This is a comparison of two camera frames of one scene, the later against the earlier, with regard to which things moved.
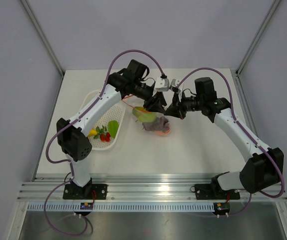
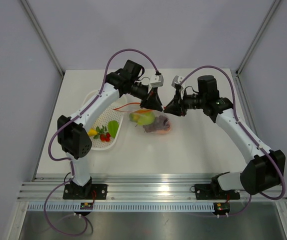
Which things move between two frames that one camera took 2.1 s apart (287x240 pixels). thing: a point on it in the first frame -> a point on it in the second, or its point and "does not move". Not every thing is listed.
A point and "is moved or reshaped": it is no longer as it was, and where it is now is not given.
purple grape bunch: x=161 y=124 does not move
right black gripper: x=177 y=109 does not move
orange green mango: x=137 y=110 -> x=134 y=117
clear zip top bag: x=155 y=122 is moved or reshaped
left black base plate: x=89 y=192 does not move
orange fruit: x=160 y=133 does not move
